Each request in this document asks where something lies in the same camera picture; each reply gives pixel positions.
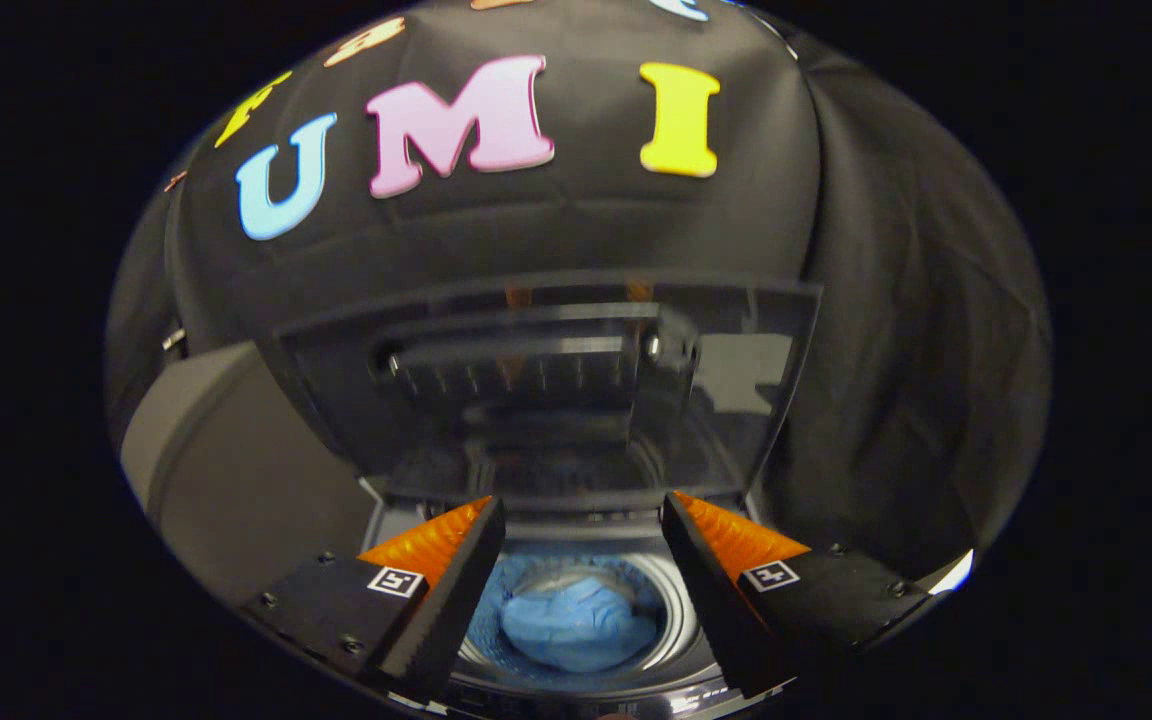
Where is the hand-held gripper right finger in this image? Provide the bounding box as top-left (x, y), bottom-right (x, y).
top-left (661, 490), bottom-right (937, 701)

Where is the light blue polo shirt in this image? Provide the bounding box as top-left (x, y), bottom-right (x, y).
top-left (499, 575), bottom-right (664, 674)

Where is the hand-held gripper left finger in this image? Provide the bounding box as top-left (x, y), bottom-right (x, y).
top-left (241, 495), bottom-right (507, 706)

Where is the dark washing machine lid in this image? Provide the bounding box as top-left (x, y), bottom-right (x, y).
top-left (271, 270), bottom-right (824, 503)

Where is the grey washing machine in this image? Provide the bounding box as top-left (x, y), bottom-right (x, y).
top-left (361, 478), bottom-right (769, 717)

